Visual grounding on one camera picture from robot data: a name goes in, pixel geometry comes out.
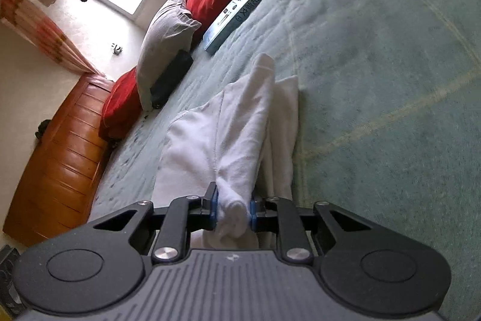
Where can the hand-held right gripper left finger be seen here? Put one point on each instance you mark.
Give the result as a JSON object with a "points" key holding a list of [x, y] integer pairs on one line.
{"points": [[214, 210]]}

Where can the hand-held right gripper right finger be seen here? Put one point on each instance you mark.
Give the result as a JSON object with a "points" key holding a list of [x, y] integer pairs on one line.
{"points": [[253, 215]]}

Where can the white sweatshirt with bear print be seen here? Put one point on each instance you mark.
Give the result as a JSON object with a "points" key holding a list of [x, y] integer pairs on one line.
{"points": [[225, 136]]}

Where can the dark folded cloth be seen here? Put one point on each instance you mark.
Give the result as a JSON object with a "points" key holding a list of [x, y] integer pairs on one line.
{"points": [[171, 80]]}

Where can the wooden headboard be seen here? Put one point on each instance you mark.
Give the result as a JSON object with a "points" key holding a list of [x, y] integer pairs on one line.
{"points": [[60, 163]]}

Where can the grey pillow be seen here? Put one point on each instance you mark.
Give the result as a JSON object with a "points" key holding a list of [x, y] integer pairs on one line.
{"points": [[165, 39]]}

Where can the green plaid bed blanket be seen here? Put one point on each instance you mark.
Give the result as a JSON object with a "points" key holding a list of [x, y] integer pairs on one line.
{"points": [[375, 80]]}

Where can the dark object on headboard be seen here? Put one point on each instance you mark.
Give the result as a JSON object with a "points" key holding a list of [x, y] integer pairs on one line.
{"points": [[42, 129]]}

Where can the light blue book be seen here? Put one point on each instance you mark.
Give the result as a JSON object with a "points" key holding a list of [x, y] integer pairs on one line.
{"points": [[240, 12]]}

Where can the orange patterned curtain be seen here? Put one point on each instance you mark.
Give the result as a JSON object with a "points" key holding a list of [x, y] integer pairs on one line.
{"points": [[45, 35]]}

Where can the metal wall hook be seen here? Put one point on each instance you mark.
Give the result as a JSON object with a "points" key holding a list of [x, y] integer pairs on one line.
{"points": [[117, 48]]}

